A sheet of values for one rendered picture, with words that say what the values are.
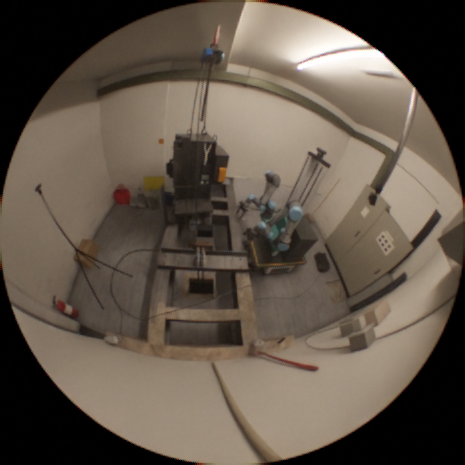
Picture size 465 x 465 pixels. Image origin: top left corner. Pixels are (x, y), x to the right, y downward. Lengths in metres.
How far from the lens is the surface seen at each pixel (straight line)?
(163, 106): 2.76
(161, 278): 1.41
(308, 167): 1.69
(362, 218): 2.99
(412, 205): 2.96
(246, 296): 1.36
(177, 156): 1.53
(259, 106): 2.75
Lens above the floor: 1.91
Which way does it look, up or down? 46 degrees down
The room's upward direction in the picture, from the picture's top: 15 degrees clockwise
